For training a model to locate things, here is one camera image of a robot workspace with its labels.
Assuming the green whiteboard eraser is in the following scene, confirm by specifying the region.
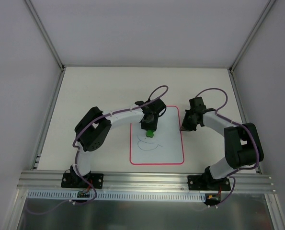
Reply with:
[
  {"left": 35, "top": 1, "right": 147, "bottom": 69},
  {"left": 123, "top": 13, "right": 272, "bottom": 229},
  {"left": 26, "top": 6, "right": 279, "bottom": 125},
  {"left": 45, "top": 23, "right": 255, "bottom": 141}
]
[{"left": 146, "top": 130, "right": 154, "bottom": 138}]

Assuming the pink framed whiteboard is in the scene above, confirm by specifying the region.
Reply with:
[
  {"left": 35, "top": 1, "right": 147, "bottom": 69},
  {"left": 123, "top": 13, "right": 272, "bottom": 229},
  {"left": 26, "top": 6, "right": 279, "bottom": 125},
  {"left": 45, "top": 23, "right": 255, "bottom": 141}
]
[{"left": 129, "top": 105, "right": 185, "bottom": 165}]

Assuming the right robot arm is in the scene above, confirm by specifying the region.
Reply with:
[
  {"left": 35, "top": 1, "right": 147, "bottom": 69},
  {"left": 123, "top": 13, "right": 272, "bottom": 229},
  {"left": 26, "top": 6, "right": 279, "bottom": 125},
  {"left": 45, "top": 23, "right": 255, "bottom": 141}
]
[{"left": 180, "top": 97, "right": 264, "bottom": 191}]

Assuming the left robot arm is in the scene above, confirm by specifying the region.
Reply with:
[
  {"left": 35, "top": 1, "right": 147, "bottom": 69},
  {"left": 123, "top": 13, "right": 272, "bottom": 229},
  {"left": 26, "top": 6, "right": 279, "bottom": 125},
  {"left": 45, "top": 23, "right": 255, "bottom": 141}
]
[{"left": 71, "top": 99, "right": 167, "bottom": 187}]

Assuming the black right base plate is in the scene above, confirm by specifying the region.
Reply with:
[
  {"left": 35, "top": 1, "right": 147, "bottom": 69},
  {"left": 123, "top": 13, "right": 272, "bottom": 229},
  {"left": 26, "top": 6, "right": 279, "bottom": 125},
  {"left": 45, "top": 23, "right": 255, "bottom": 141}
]
[{"left": 187, "top": 175, "right": 231, "bottom": 191}]

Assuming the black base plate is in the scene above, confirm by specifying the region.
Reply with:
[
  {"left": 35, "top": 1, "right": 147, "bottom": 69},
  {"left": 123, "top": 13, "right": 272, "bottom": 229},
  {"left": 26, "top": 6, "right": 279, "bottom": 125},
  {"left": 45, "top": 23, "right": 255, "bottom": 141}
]
[
  {"left": 187, "top": 175, "right": 231, "bottom": 191},
  {"left": 61, "top": 172, "right": 104, "bottom": 189}
]

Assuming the right aluminium frame post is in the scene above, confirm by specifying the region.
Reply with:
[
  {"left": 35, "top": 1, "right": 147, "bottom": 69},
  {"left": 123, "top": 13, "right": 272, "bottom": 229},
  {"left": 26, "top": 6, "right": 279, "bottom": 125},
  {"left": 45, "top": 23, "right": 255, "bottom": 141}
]
[{"left": 229, "top": 0, "right": 276, "bottom": 72}]

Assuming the aluminium frame post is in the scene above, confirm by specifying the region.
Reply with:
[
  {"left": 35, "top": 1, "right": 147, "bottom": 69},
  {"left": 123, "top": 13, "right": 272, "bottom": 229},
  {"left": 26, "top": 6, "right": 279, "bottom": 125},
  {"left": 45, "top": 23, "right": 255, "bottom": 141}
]
[
  {"left": 23, "top": 0, "right": 65, "bottom": 71},
  {"left": 229, "top": 0, "right": 276, "bottom": 72}
]

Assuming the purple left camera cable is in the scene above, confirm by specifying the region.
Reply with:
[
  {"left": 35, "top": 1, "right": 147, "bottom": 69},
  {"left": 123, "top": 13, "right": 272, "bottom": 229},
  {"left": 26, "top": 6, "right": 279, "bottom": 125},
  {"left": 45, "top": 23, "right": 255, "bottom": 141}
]
[{"left": 72, "top": 85, "right": 169, "bottom": 206}]

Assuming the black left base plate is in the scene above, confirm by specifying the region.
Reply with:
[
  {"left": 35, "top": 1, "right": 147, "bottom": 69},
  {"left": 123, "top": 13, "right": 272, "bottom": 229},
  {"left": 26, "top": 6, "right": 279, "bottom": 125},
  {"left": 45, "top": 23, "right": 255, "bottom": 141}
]
[{"left": 61, "top": 172, "right": 104, "bottom": 189}]

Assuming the white slotted cable duct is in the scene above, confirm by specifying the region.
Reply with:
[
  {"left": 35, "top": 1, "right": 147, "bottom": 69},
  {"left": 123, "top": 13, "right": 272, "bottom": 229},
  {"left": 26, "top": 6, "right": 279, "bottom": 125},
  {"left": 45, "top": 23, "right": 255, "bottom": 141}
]
[{"left": 27, "top": 190, "right": 206, "bottom": 203}]

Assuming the aluminium mounting rail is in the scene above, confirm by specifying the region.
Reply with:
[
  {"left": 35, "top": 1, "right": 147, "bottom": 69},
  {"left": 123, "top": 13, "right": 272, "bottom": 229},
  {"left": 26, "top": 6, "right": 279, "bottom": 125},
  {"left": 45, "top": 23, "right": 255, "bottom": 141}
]
[{"left": 17, "top": 170, "right": 277, "bottom": 194}]

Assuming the left aluminium frame post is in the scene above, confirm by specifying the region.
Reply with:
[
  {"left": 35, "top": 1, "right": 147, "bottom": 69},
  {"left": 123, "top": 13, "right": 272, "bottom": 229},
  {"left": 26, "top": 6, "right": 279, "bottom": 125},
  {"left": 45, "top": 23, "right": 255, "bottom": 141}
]
[{"left": 23, "top": 0, "right": 65, "bottom": 71}]

